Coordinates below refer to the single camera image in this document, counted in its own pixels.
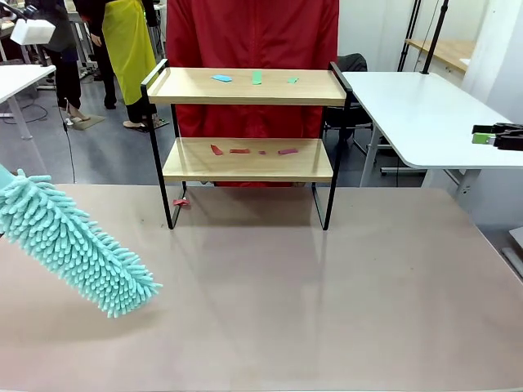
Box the thick black stand pole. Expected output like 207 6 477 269
420 0 450 76

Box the grey floor mat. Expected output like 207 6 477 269
67 115 106 131

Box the white foam box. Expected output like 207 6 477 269
10 18 56 47

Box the person in red jacket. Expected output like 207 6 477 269
165 0 341 188

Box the person in dark clothes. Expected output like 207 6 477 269
24 0 93 126

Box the black floor cable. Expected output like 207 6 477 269
60 105 77 185

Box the wooden desk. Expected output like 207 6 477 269
404 38 479 74

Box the black chair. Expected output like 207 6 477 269
326 54 375 142

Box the two-tier wooden metal shelf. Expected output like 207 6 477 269
140 59 353 232

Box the person in yellow apron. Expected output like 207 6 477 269
73 0 160 132

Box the grey metal workbench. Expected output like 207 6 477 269
65 10 101 81

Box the wooden shelf board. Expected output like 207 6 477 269
146 67 347 107
162 137 335 184

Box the thin black tripod stand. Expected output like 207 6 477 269
397 0 422 73

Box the white side table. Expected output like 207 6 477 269
0 64 57 142

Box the grey metal frame piece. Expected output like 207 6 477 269
501 226 523 283

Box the teal microfiber duster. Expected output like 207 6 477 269
0 163 164 320

